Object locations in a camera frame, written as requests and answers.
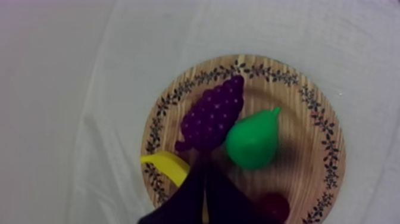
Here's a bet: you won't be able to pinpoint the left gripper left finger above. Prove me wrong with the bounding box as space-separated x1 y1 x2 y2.
137 155 207 224

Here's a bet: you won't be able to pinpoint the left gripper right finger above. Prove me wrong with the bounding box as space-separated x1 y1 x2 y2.
205 161 283 224

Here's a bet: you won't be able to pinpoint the purple toy grapes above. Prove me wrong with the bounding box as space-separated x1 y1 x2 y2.
174 74 245 153

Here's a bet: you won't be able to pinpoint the round wooden board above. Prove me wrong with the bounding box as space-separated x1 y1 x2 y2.
140 54 346 224

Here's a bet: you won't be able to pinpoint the yellow toy banana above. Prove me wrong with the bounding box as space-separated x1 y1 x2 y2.
140 151 191 188

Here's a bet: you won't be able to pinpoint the small red fruit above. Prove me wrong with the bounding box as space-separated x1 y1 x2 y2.
258 193 290 223

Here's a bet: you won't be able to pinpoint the green toy pear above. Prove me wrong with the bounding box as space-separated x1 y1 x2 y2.
225 107 282 170

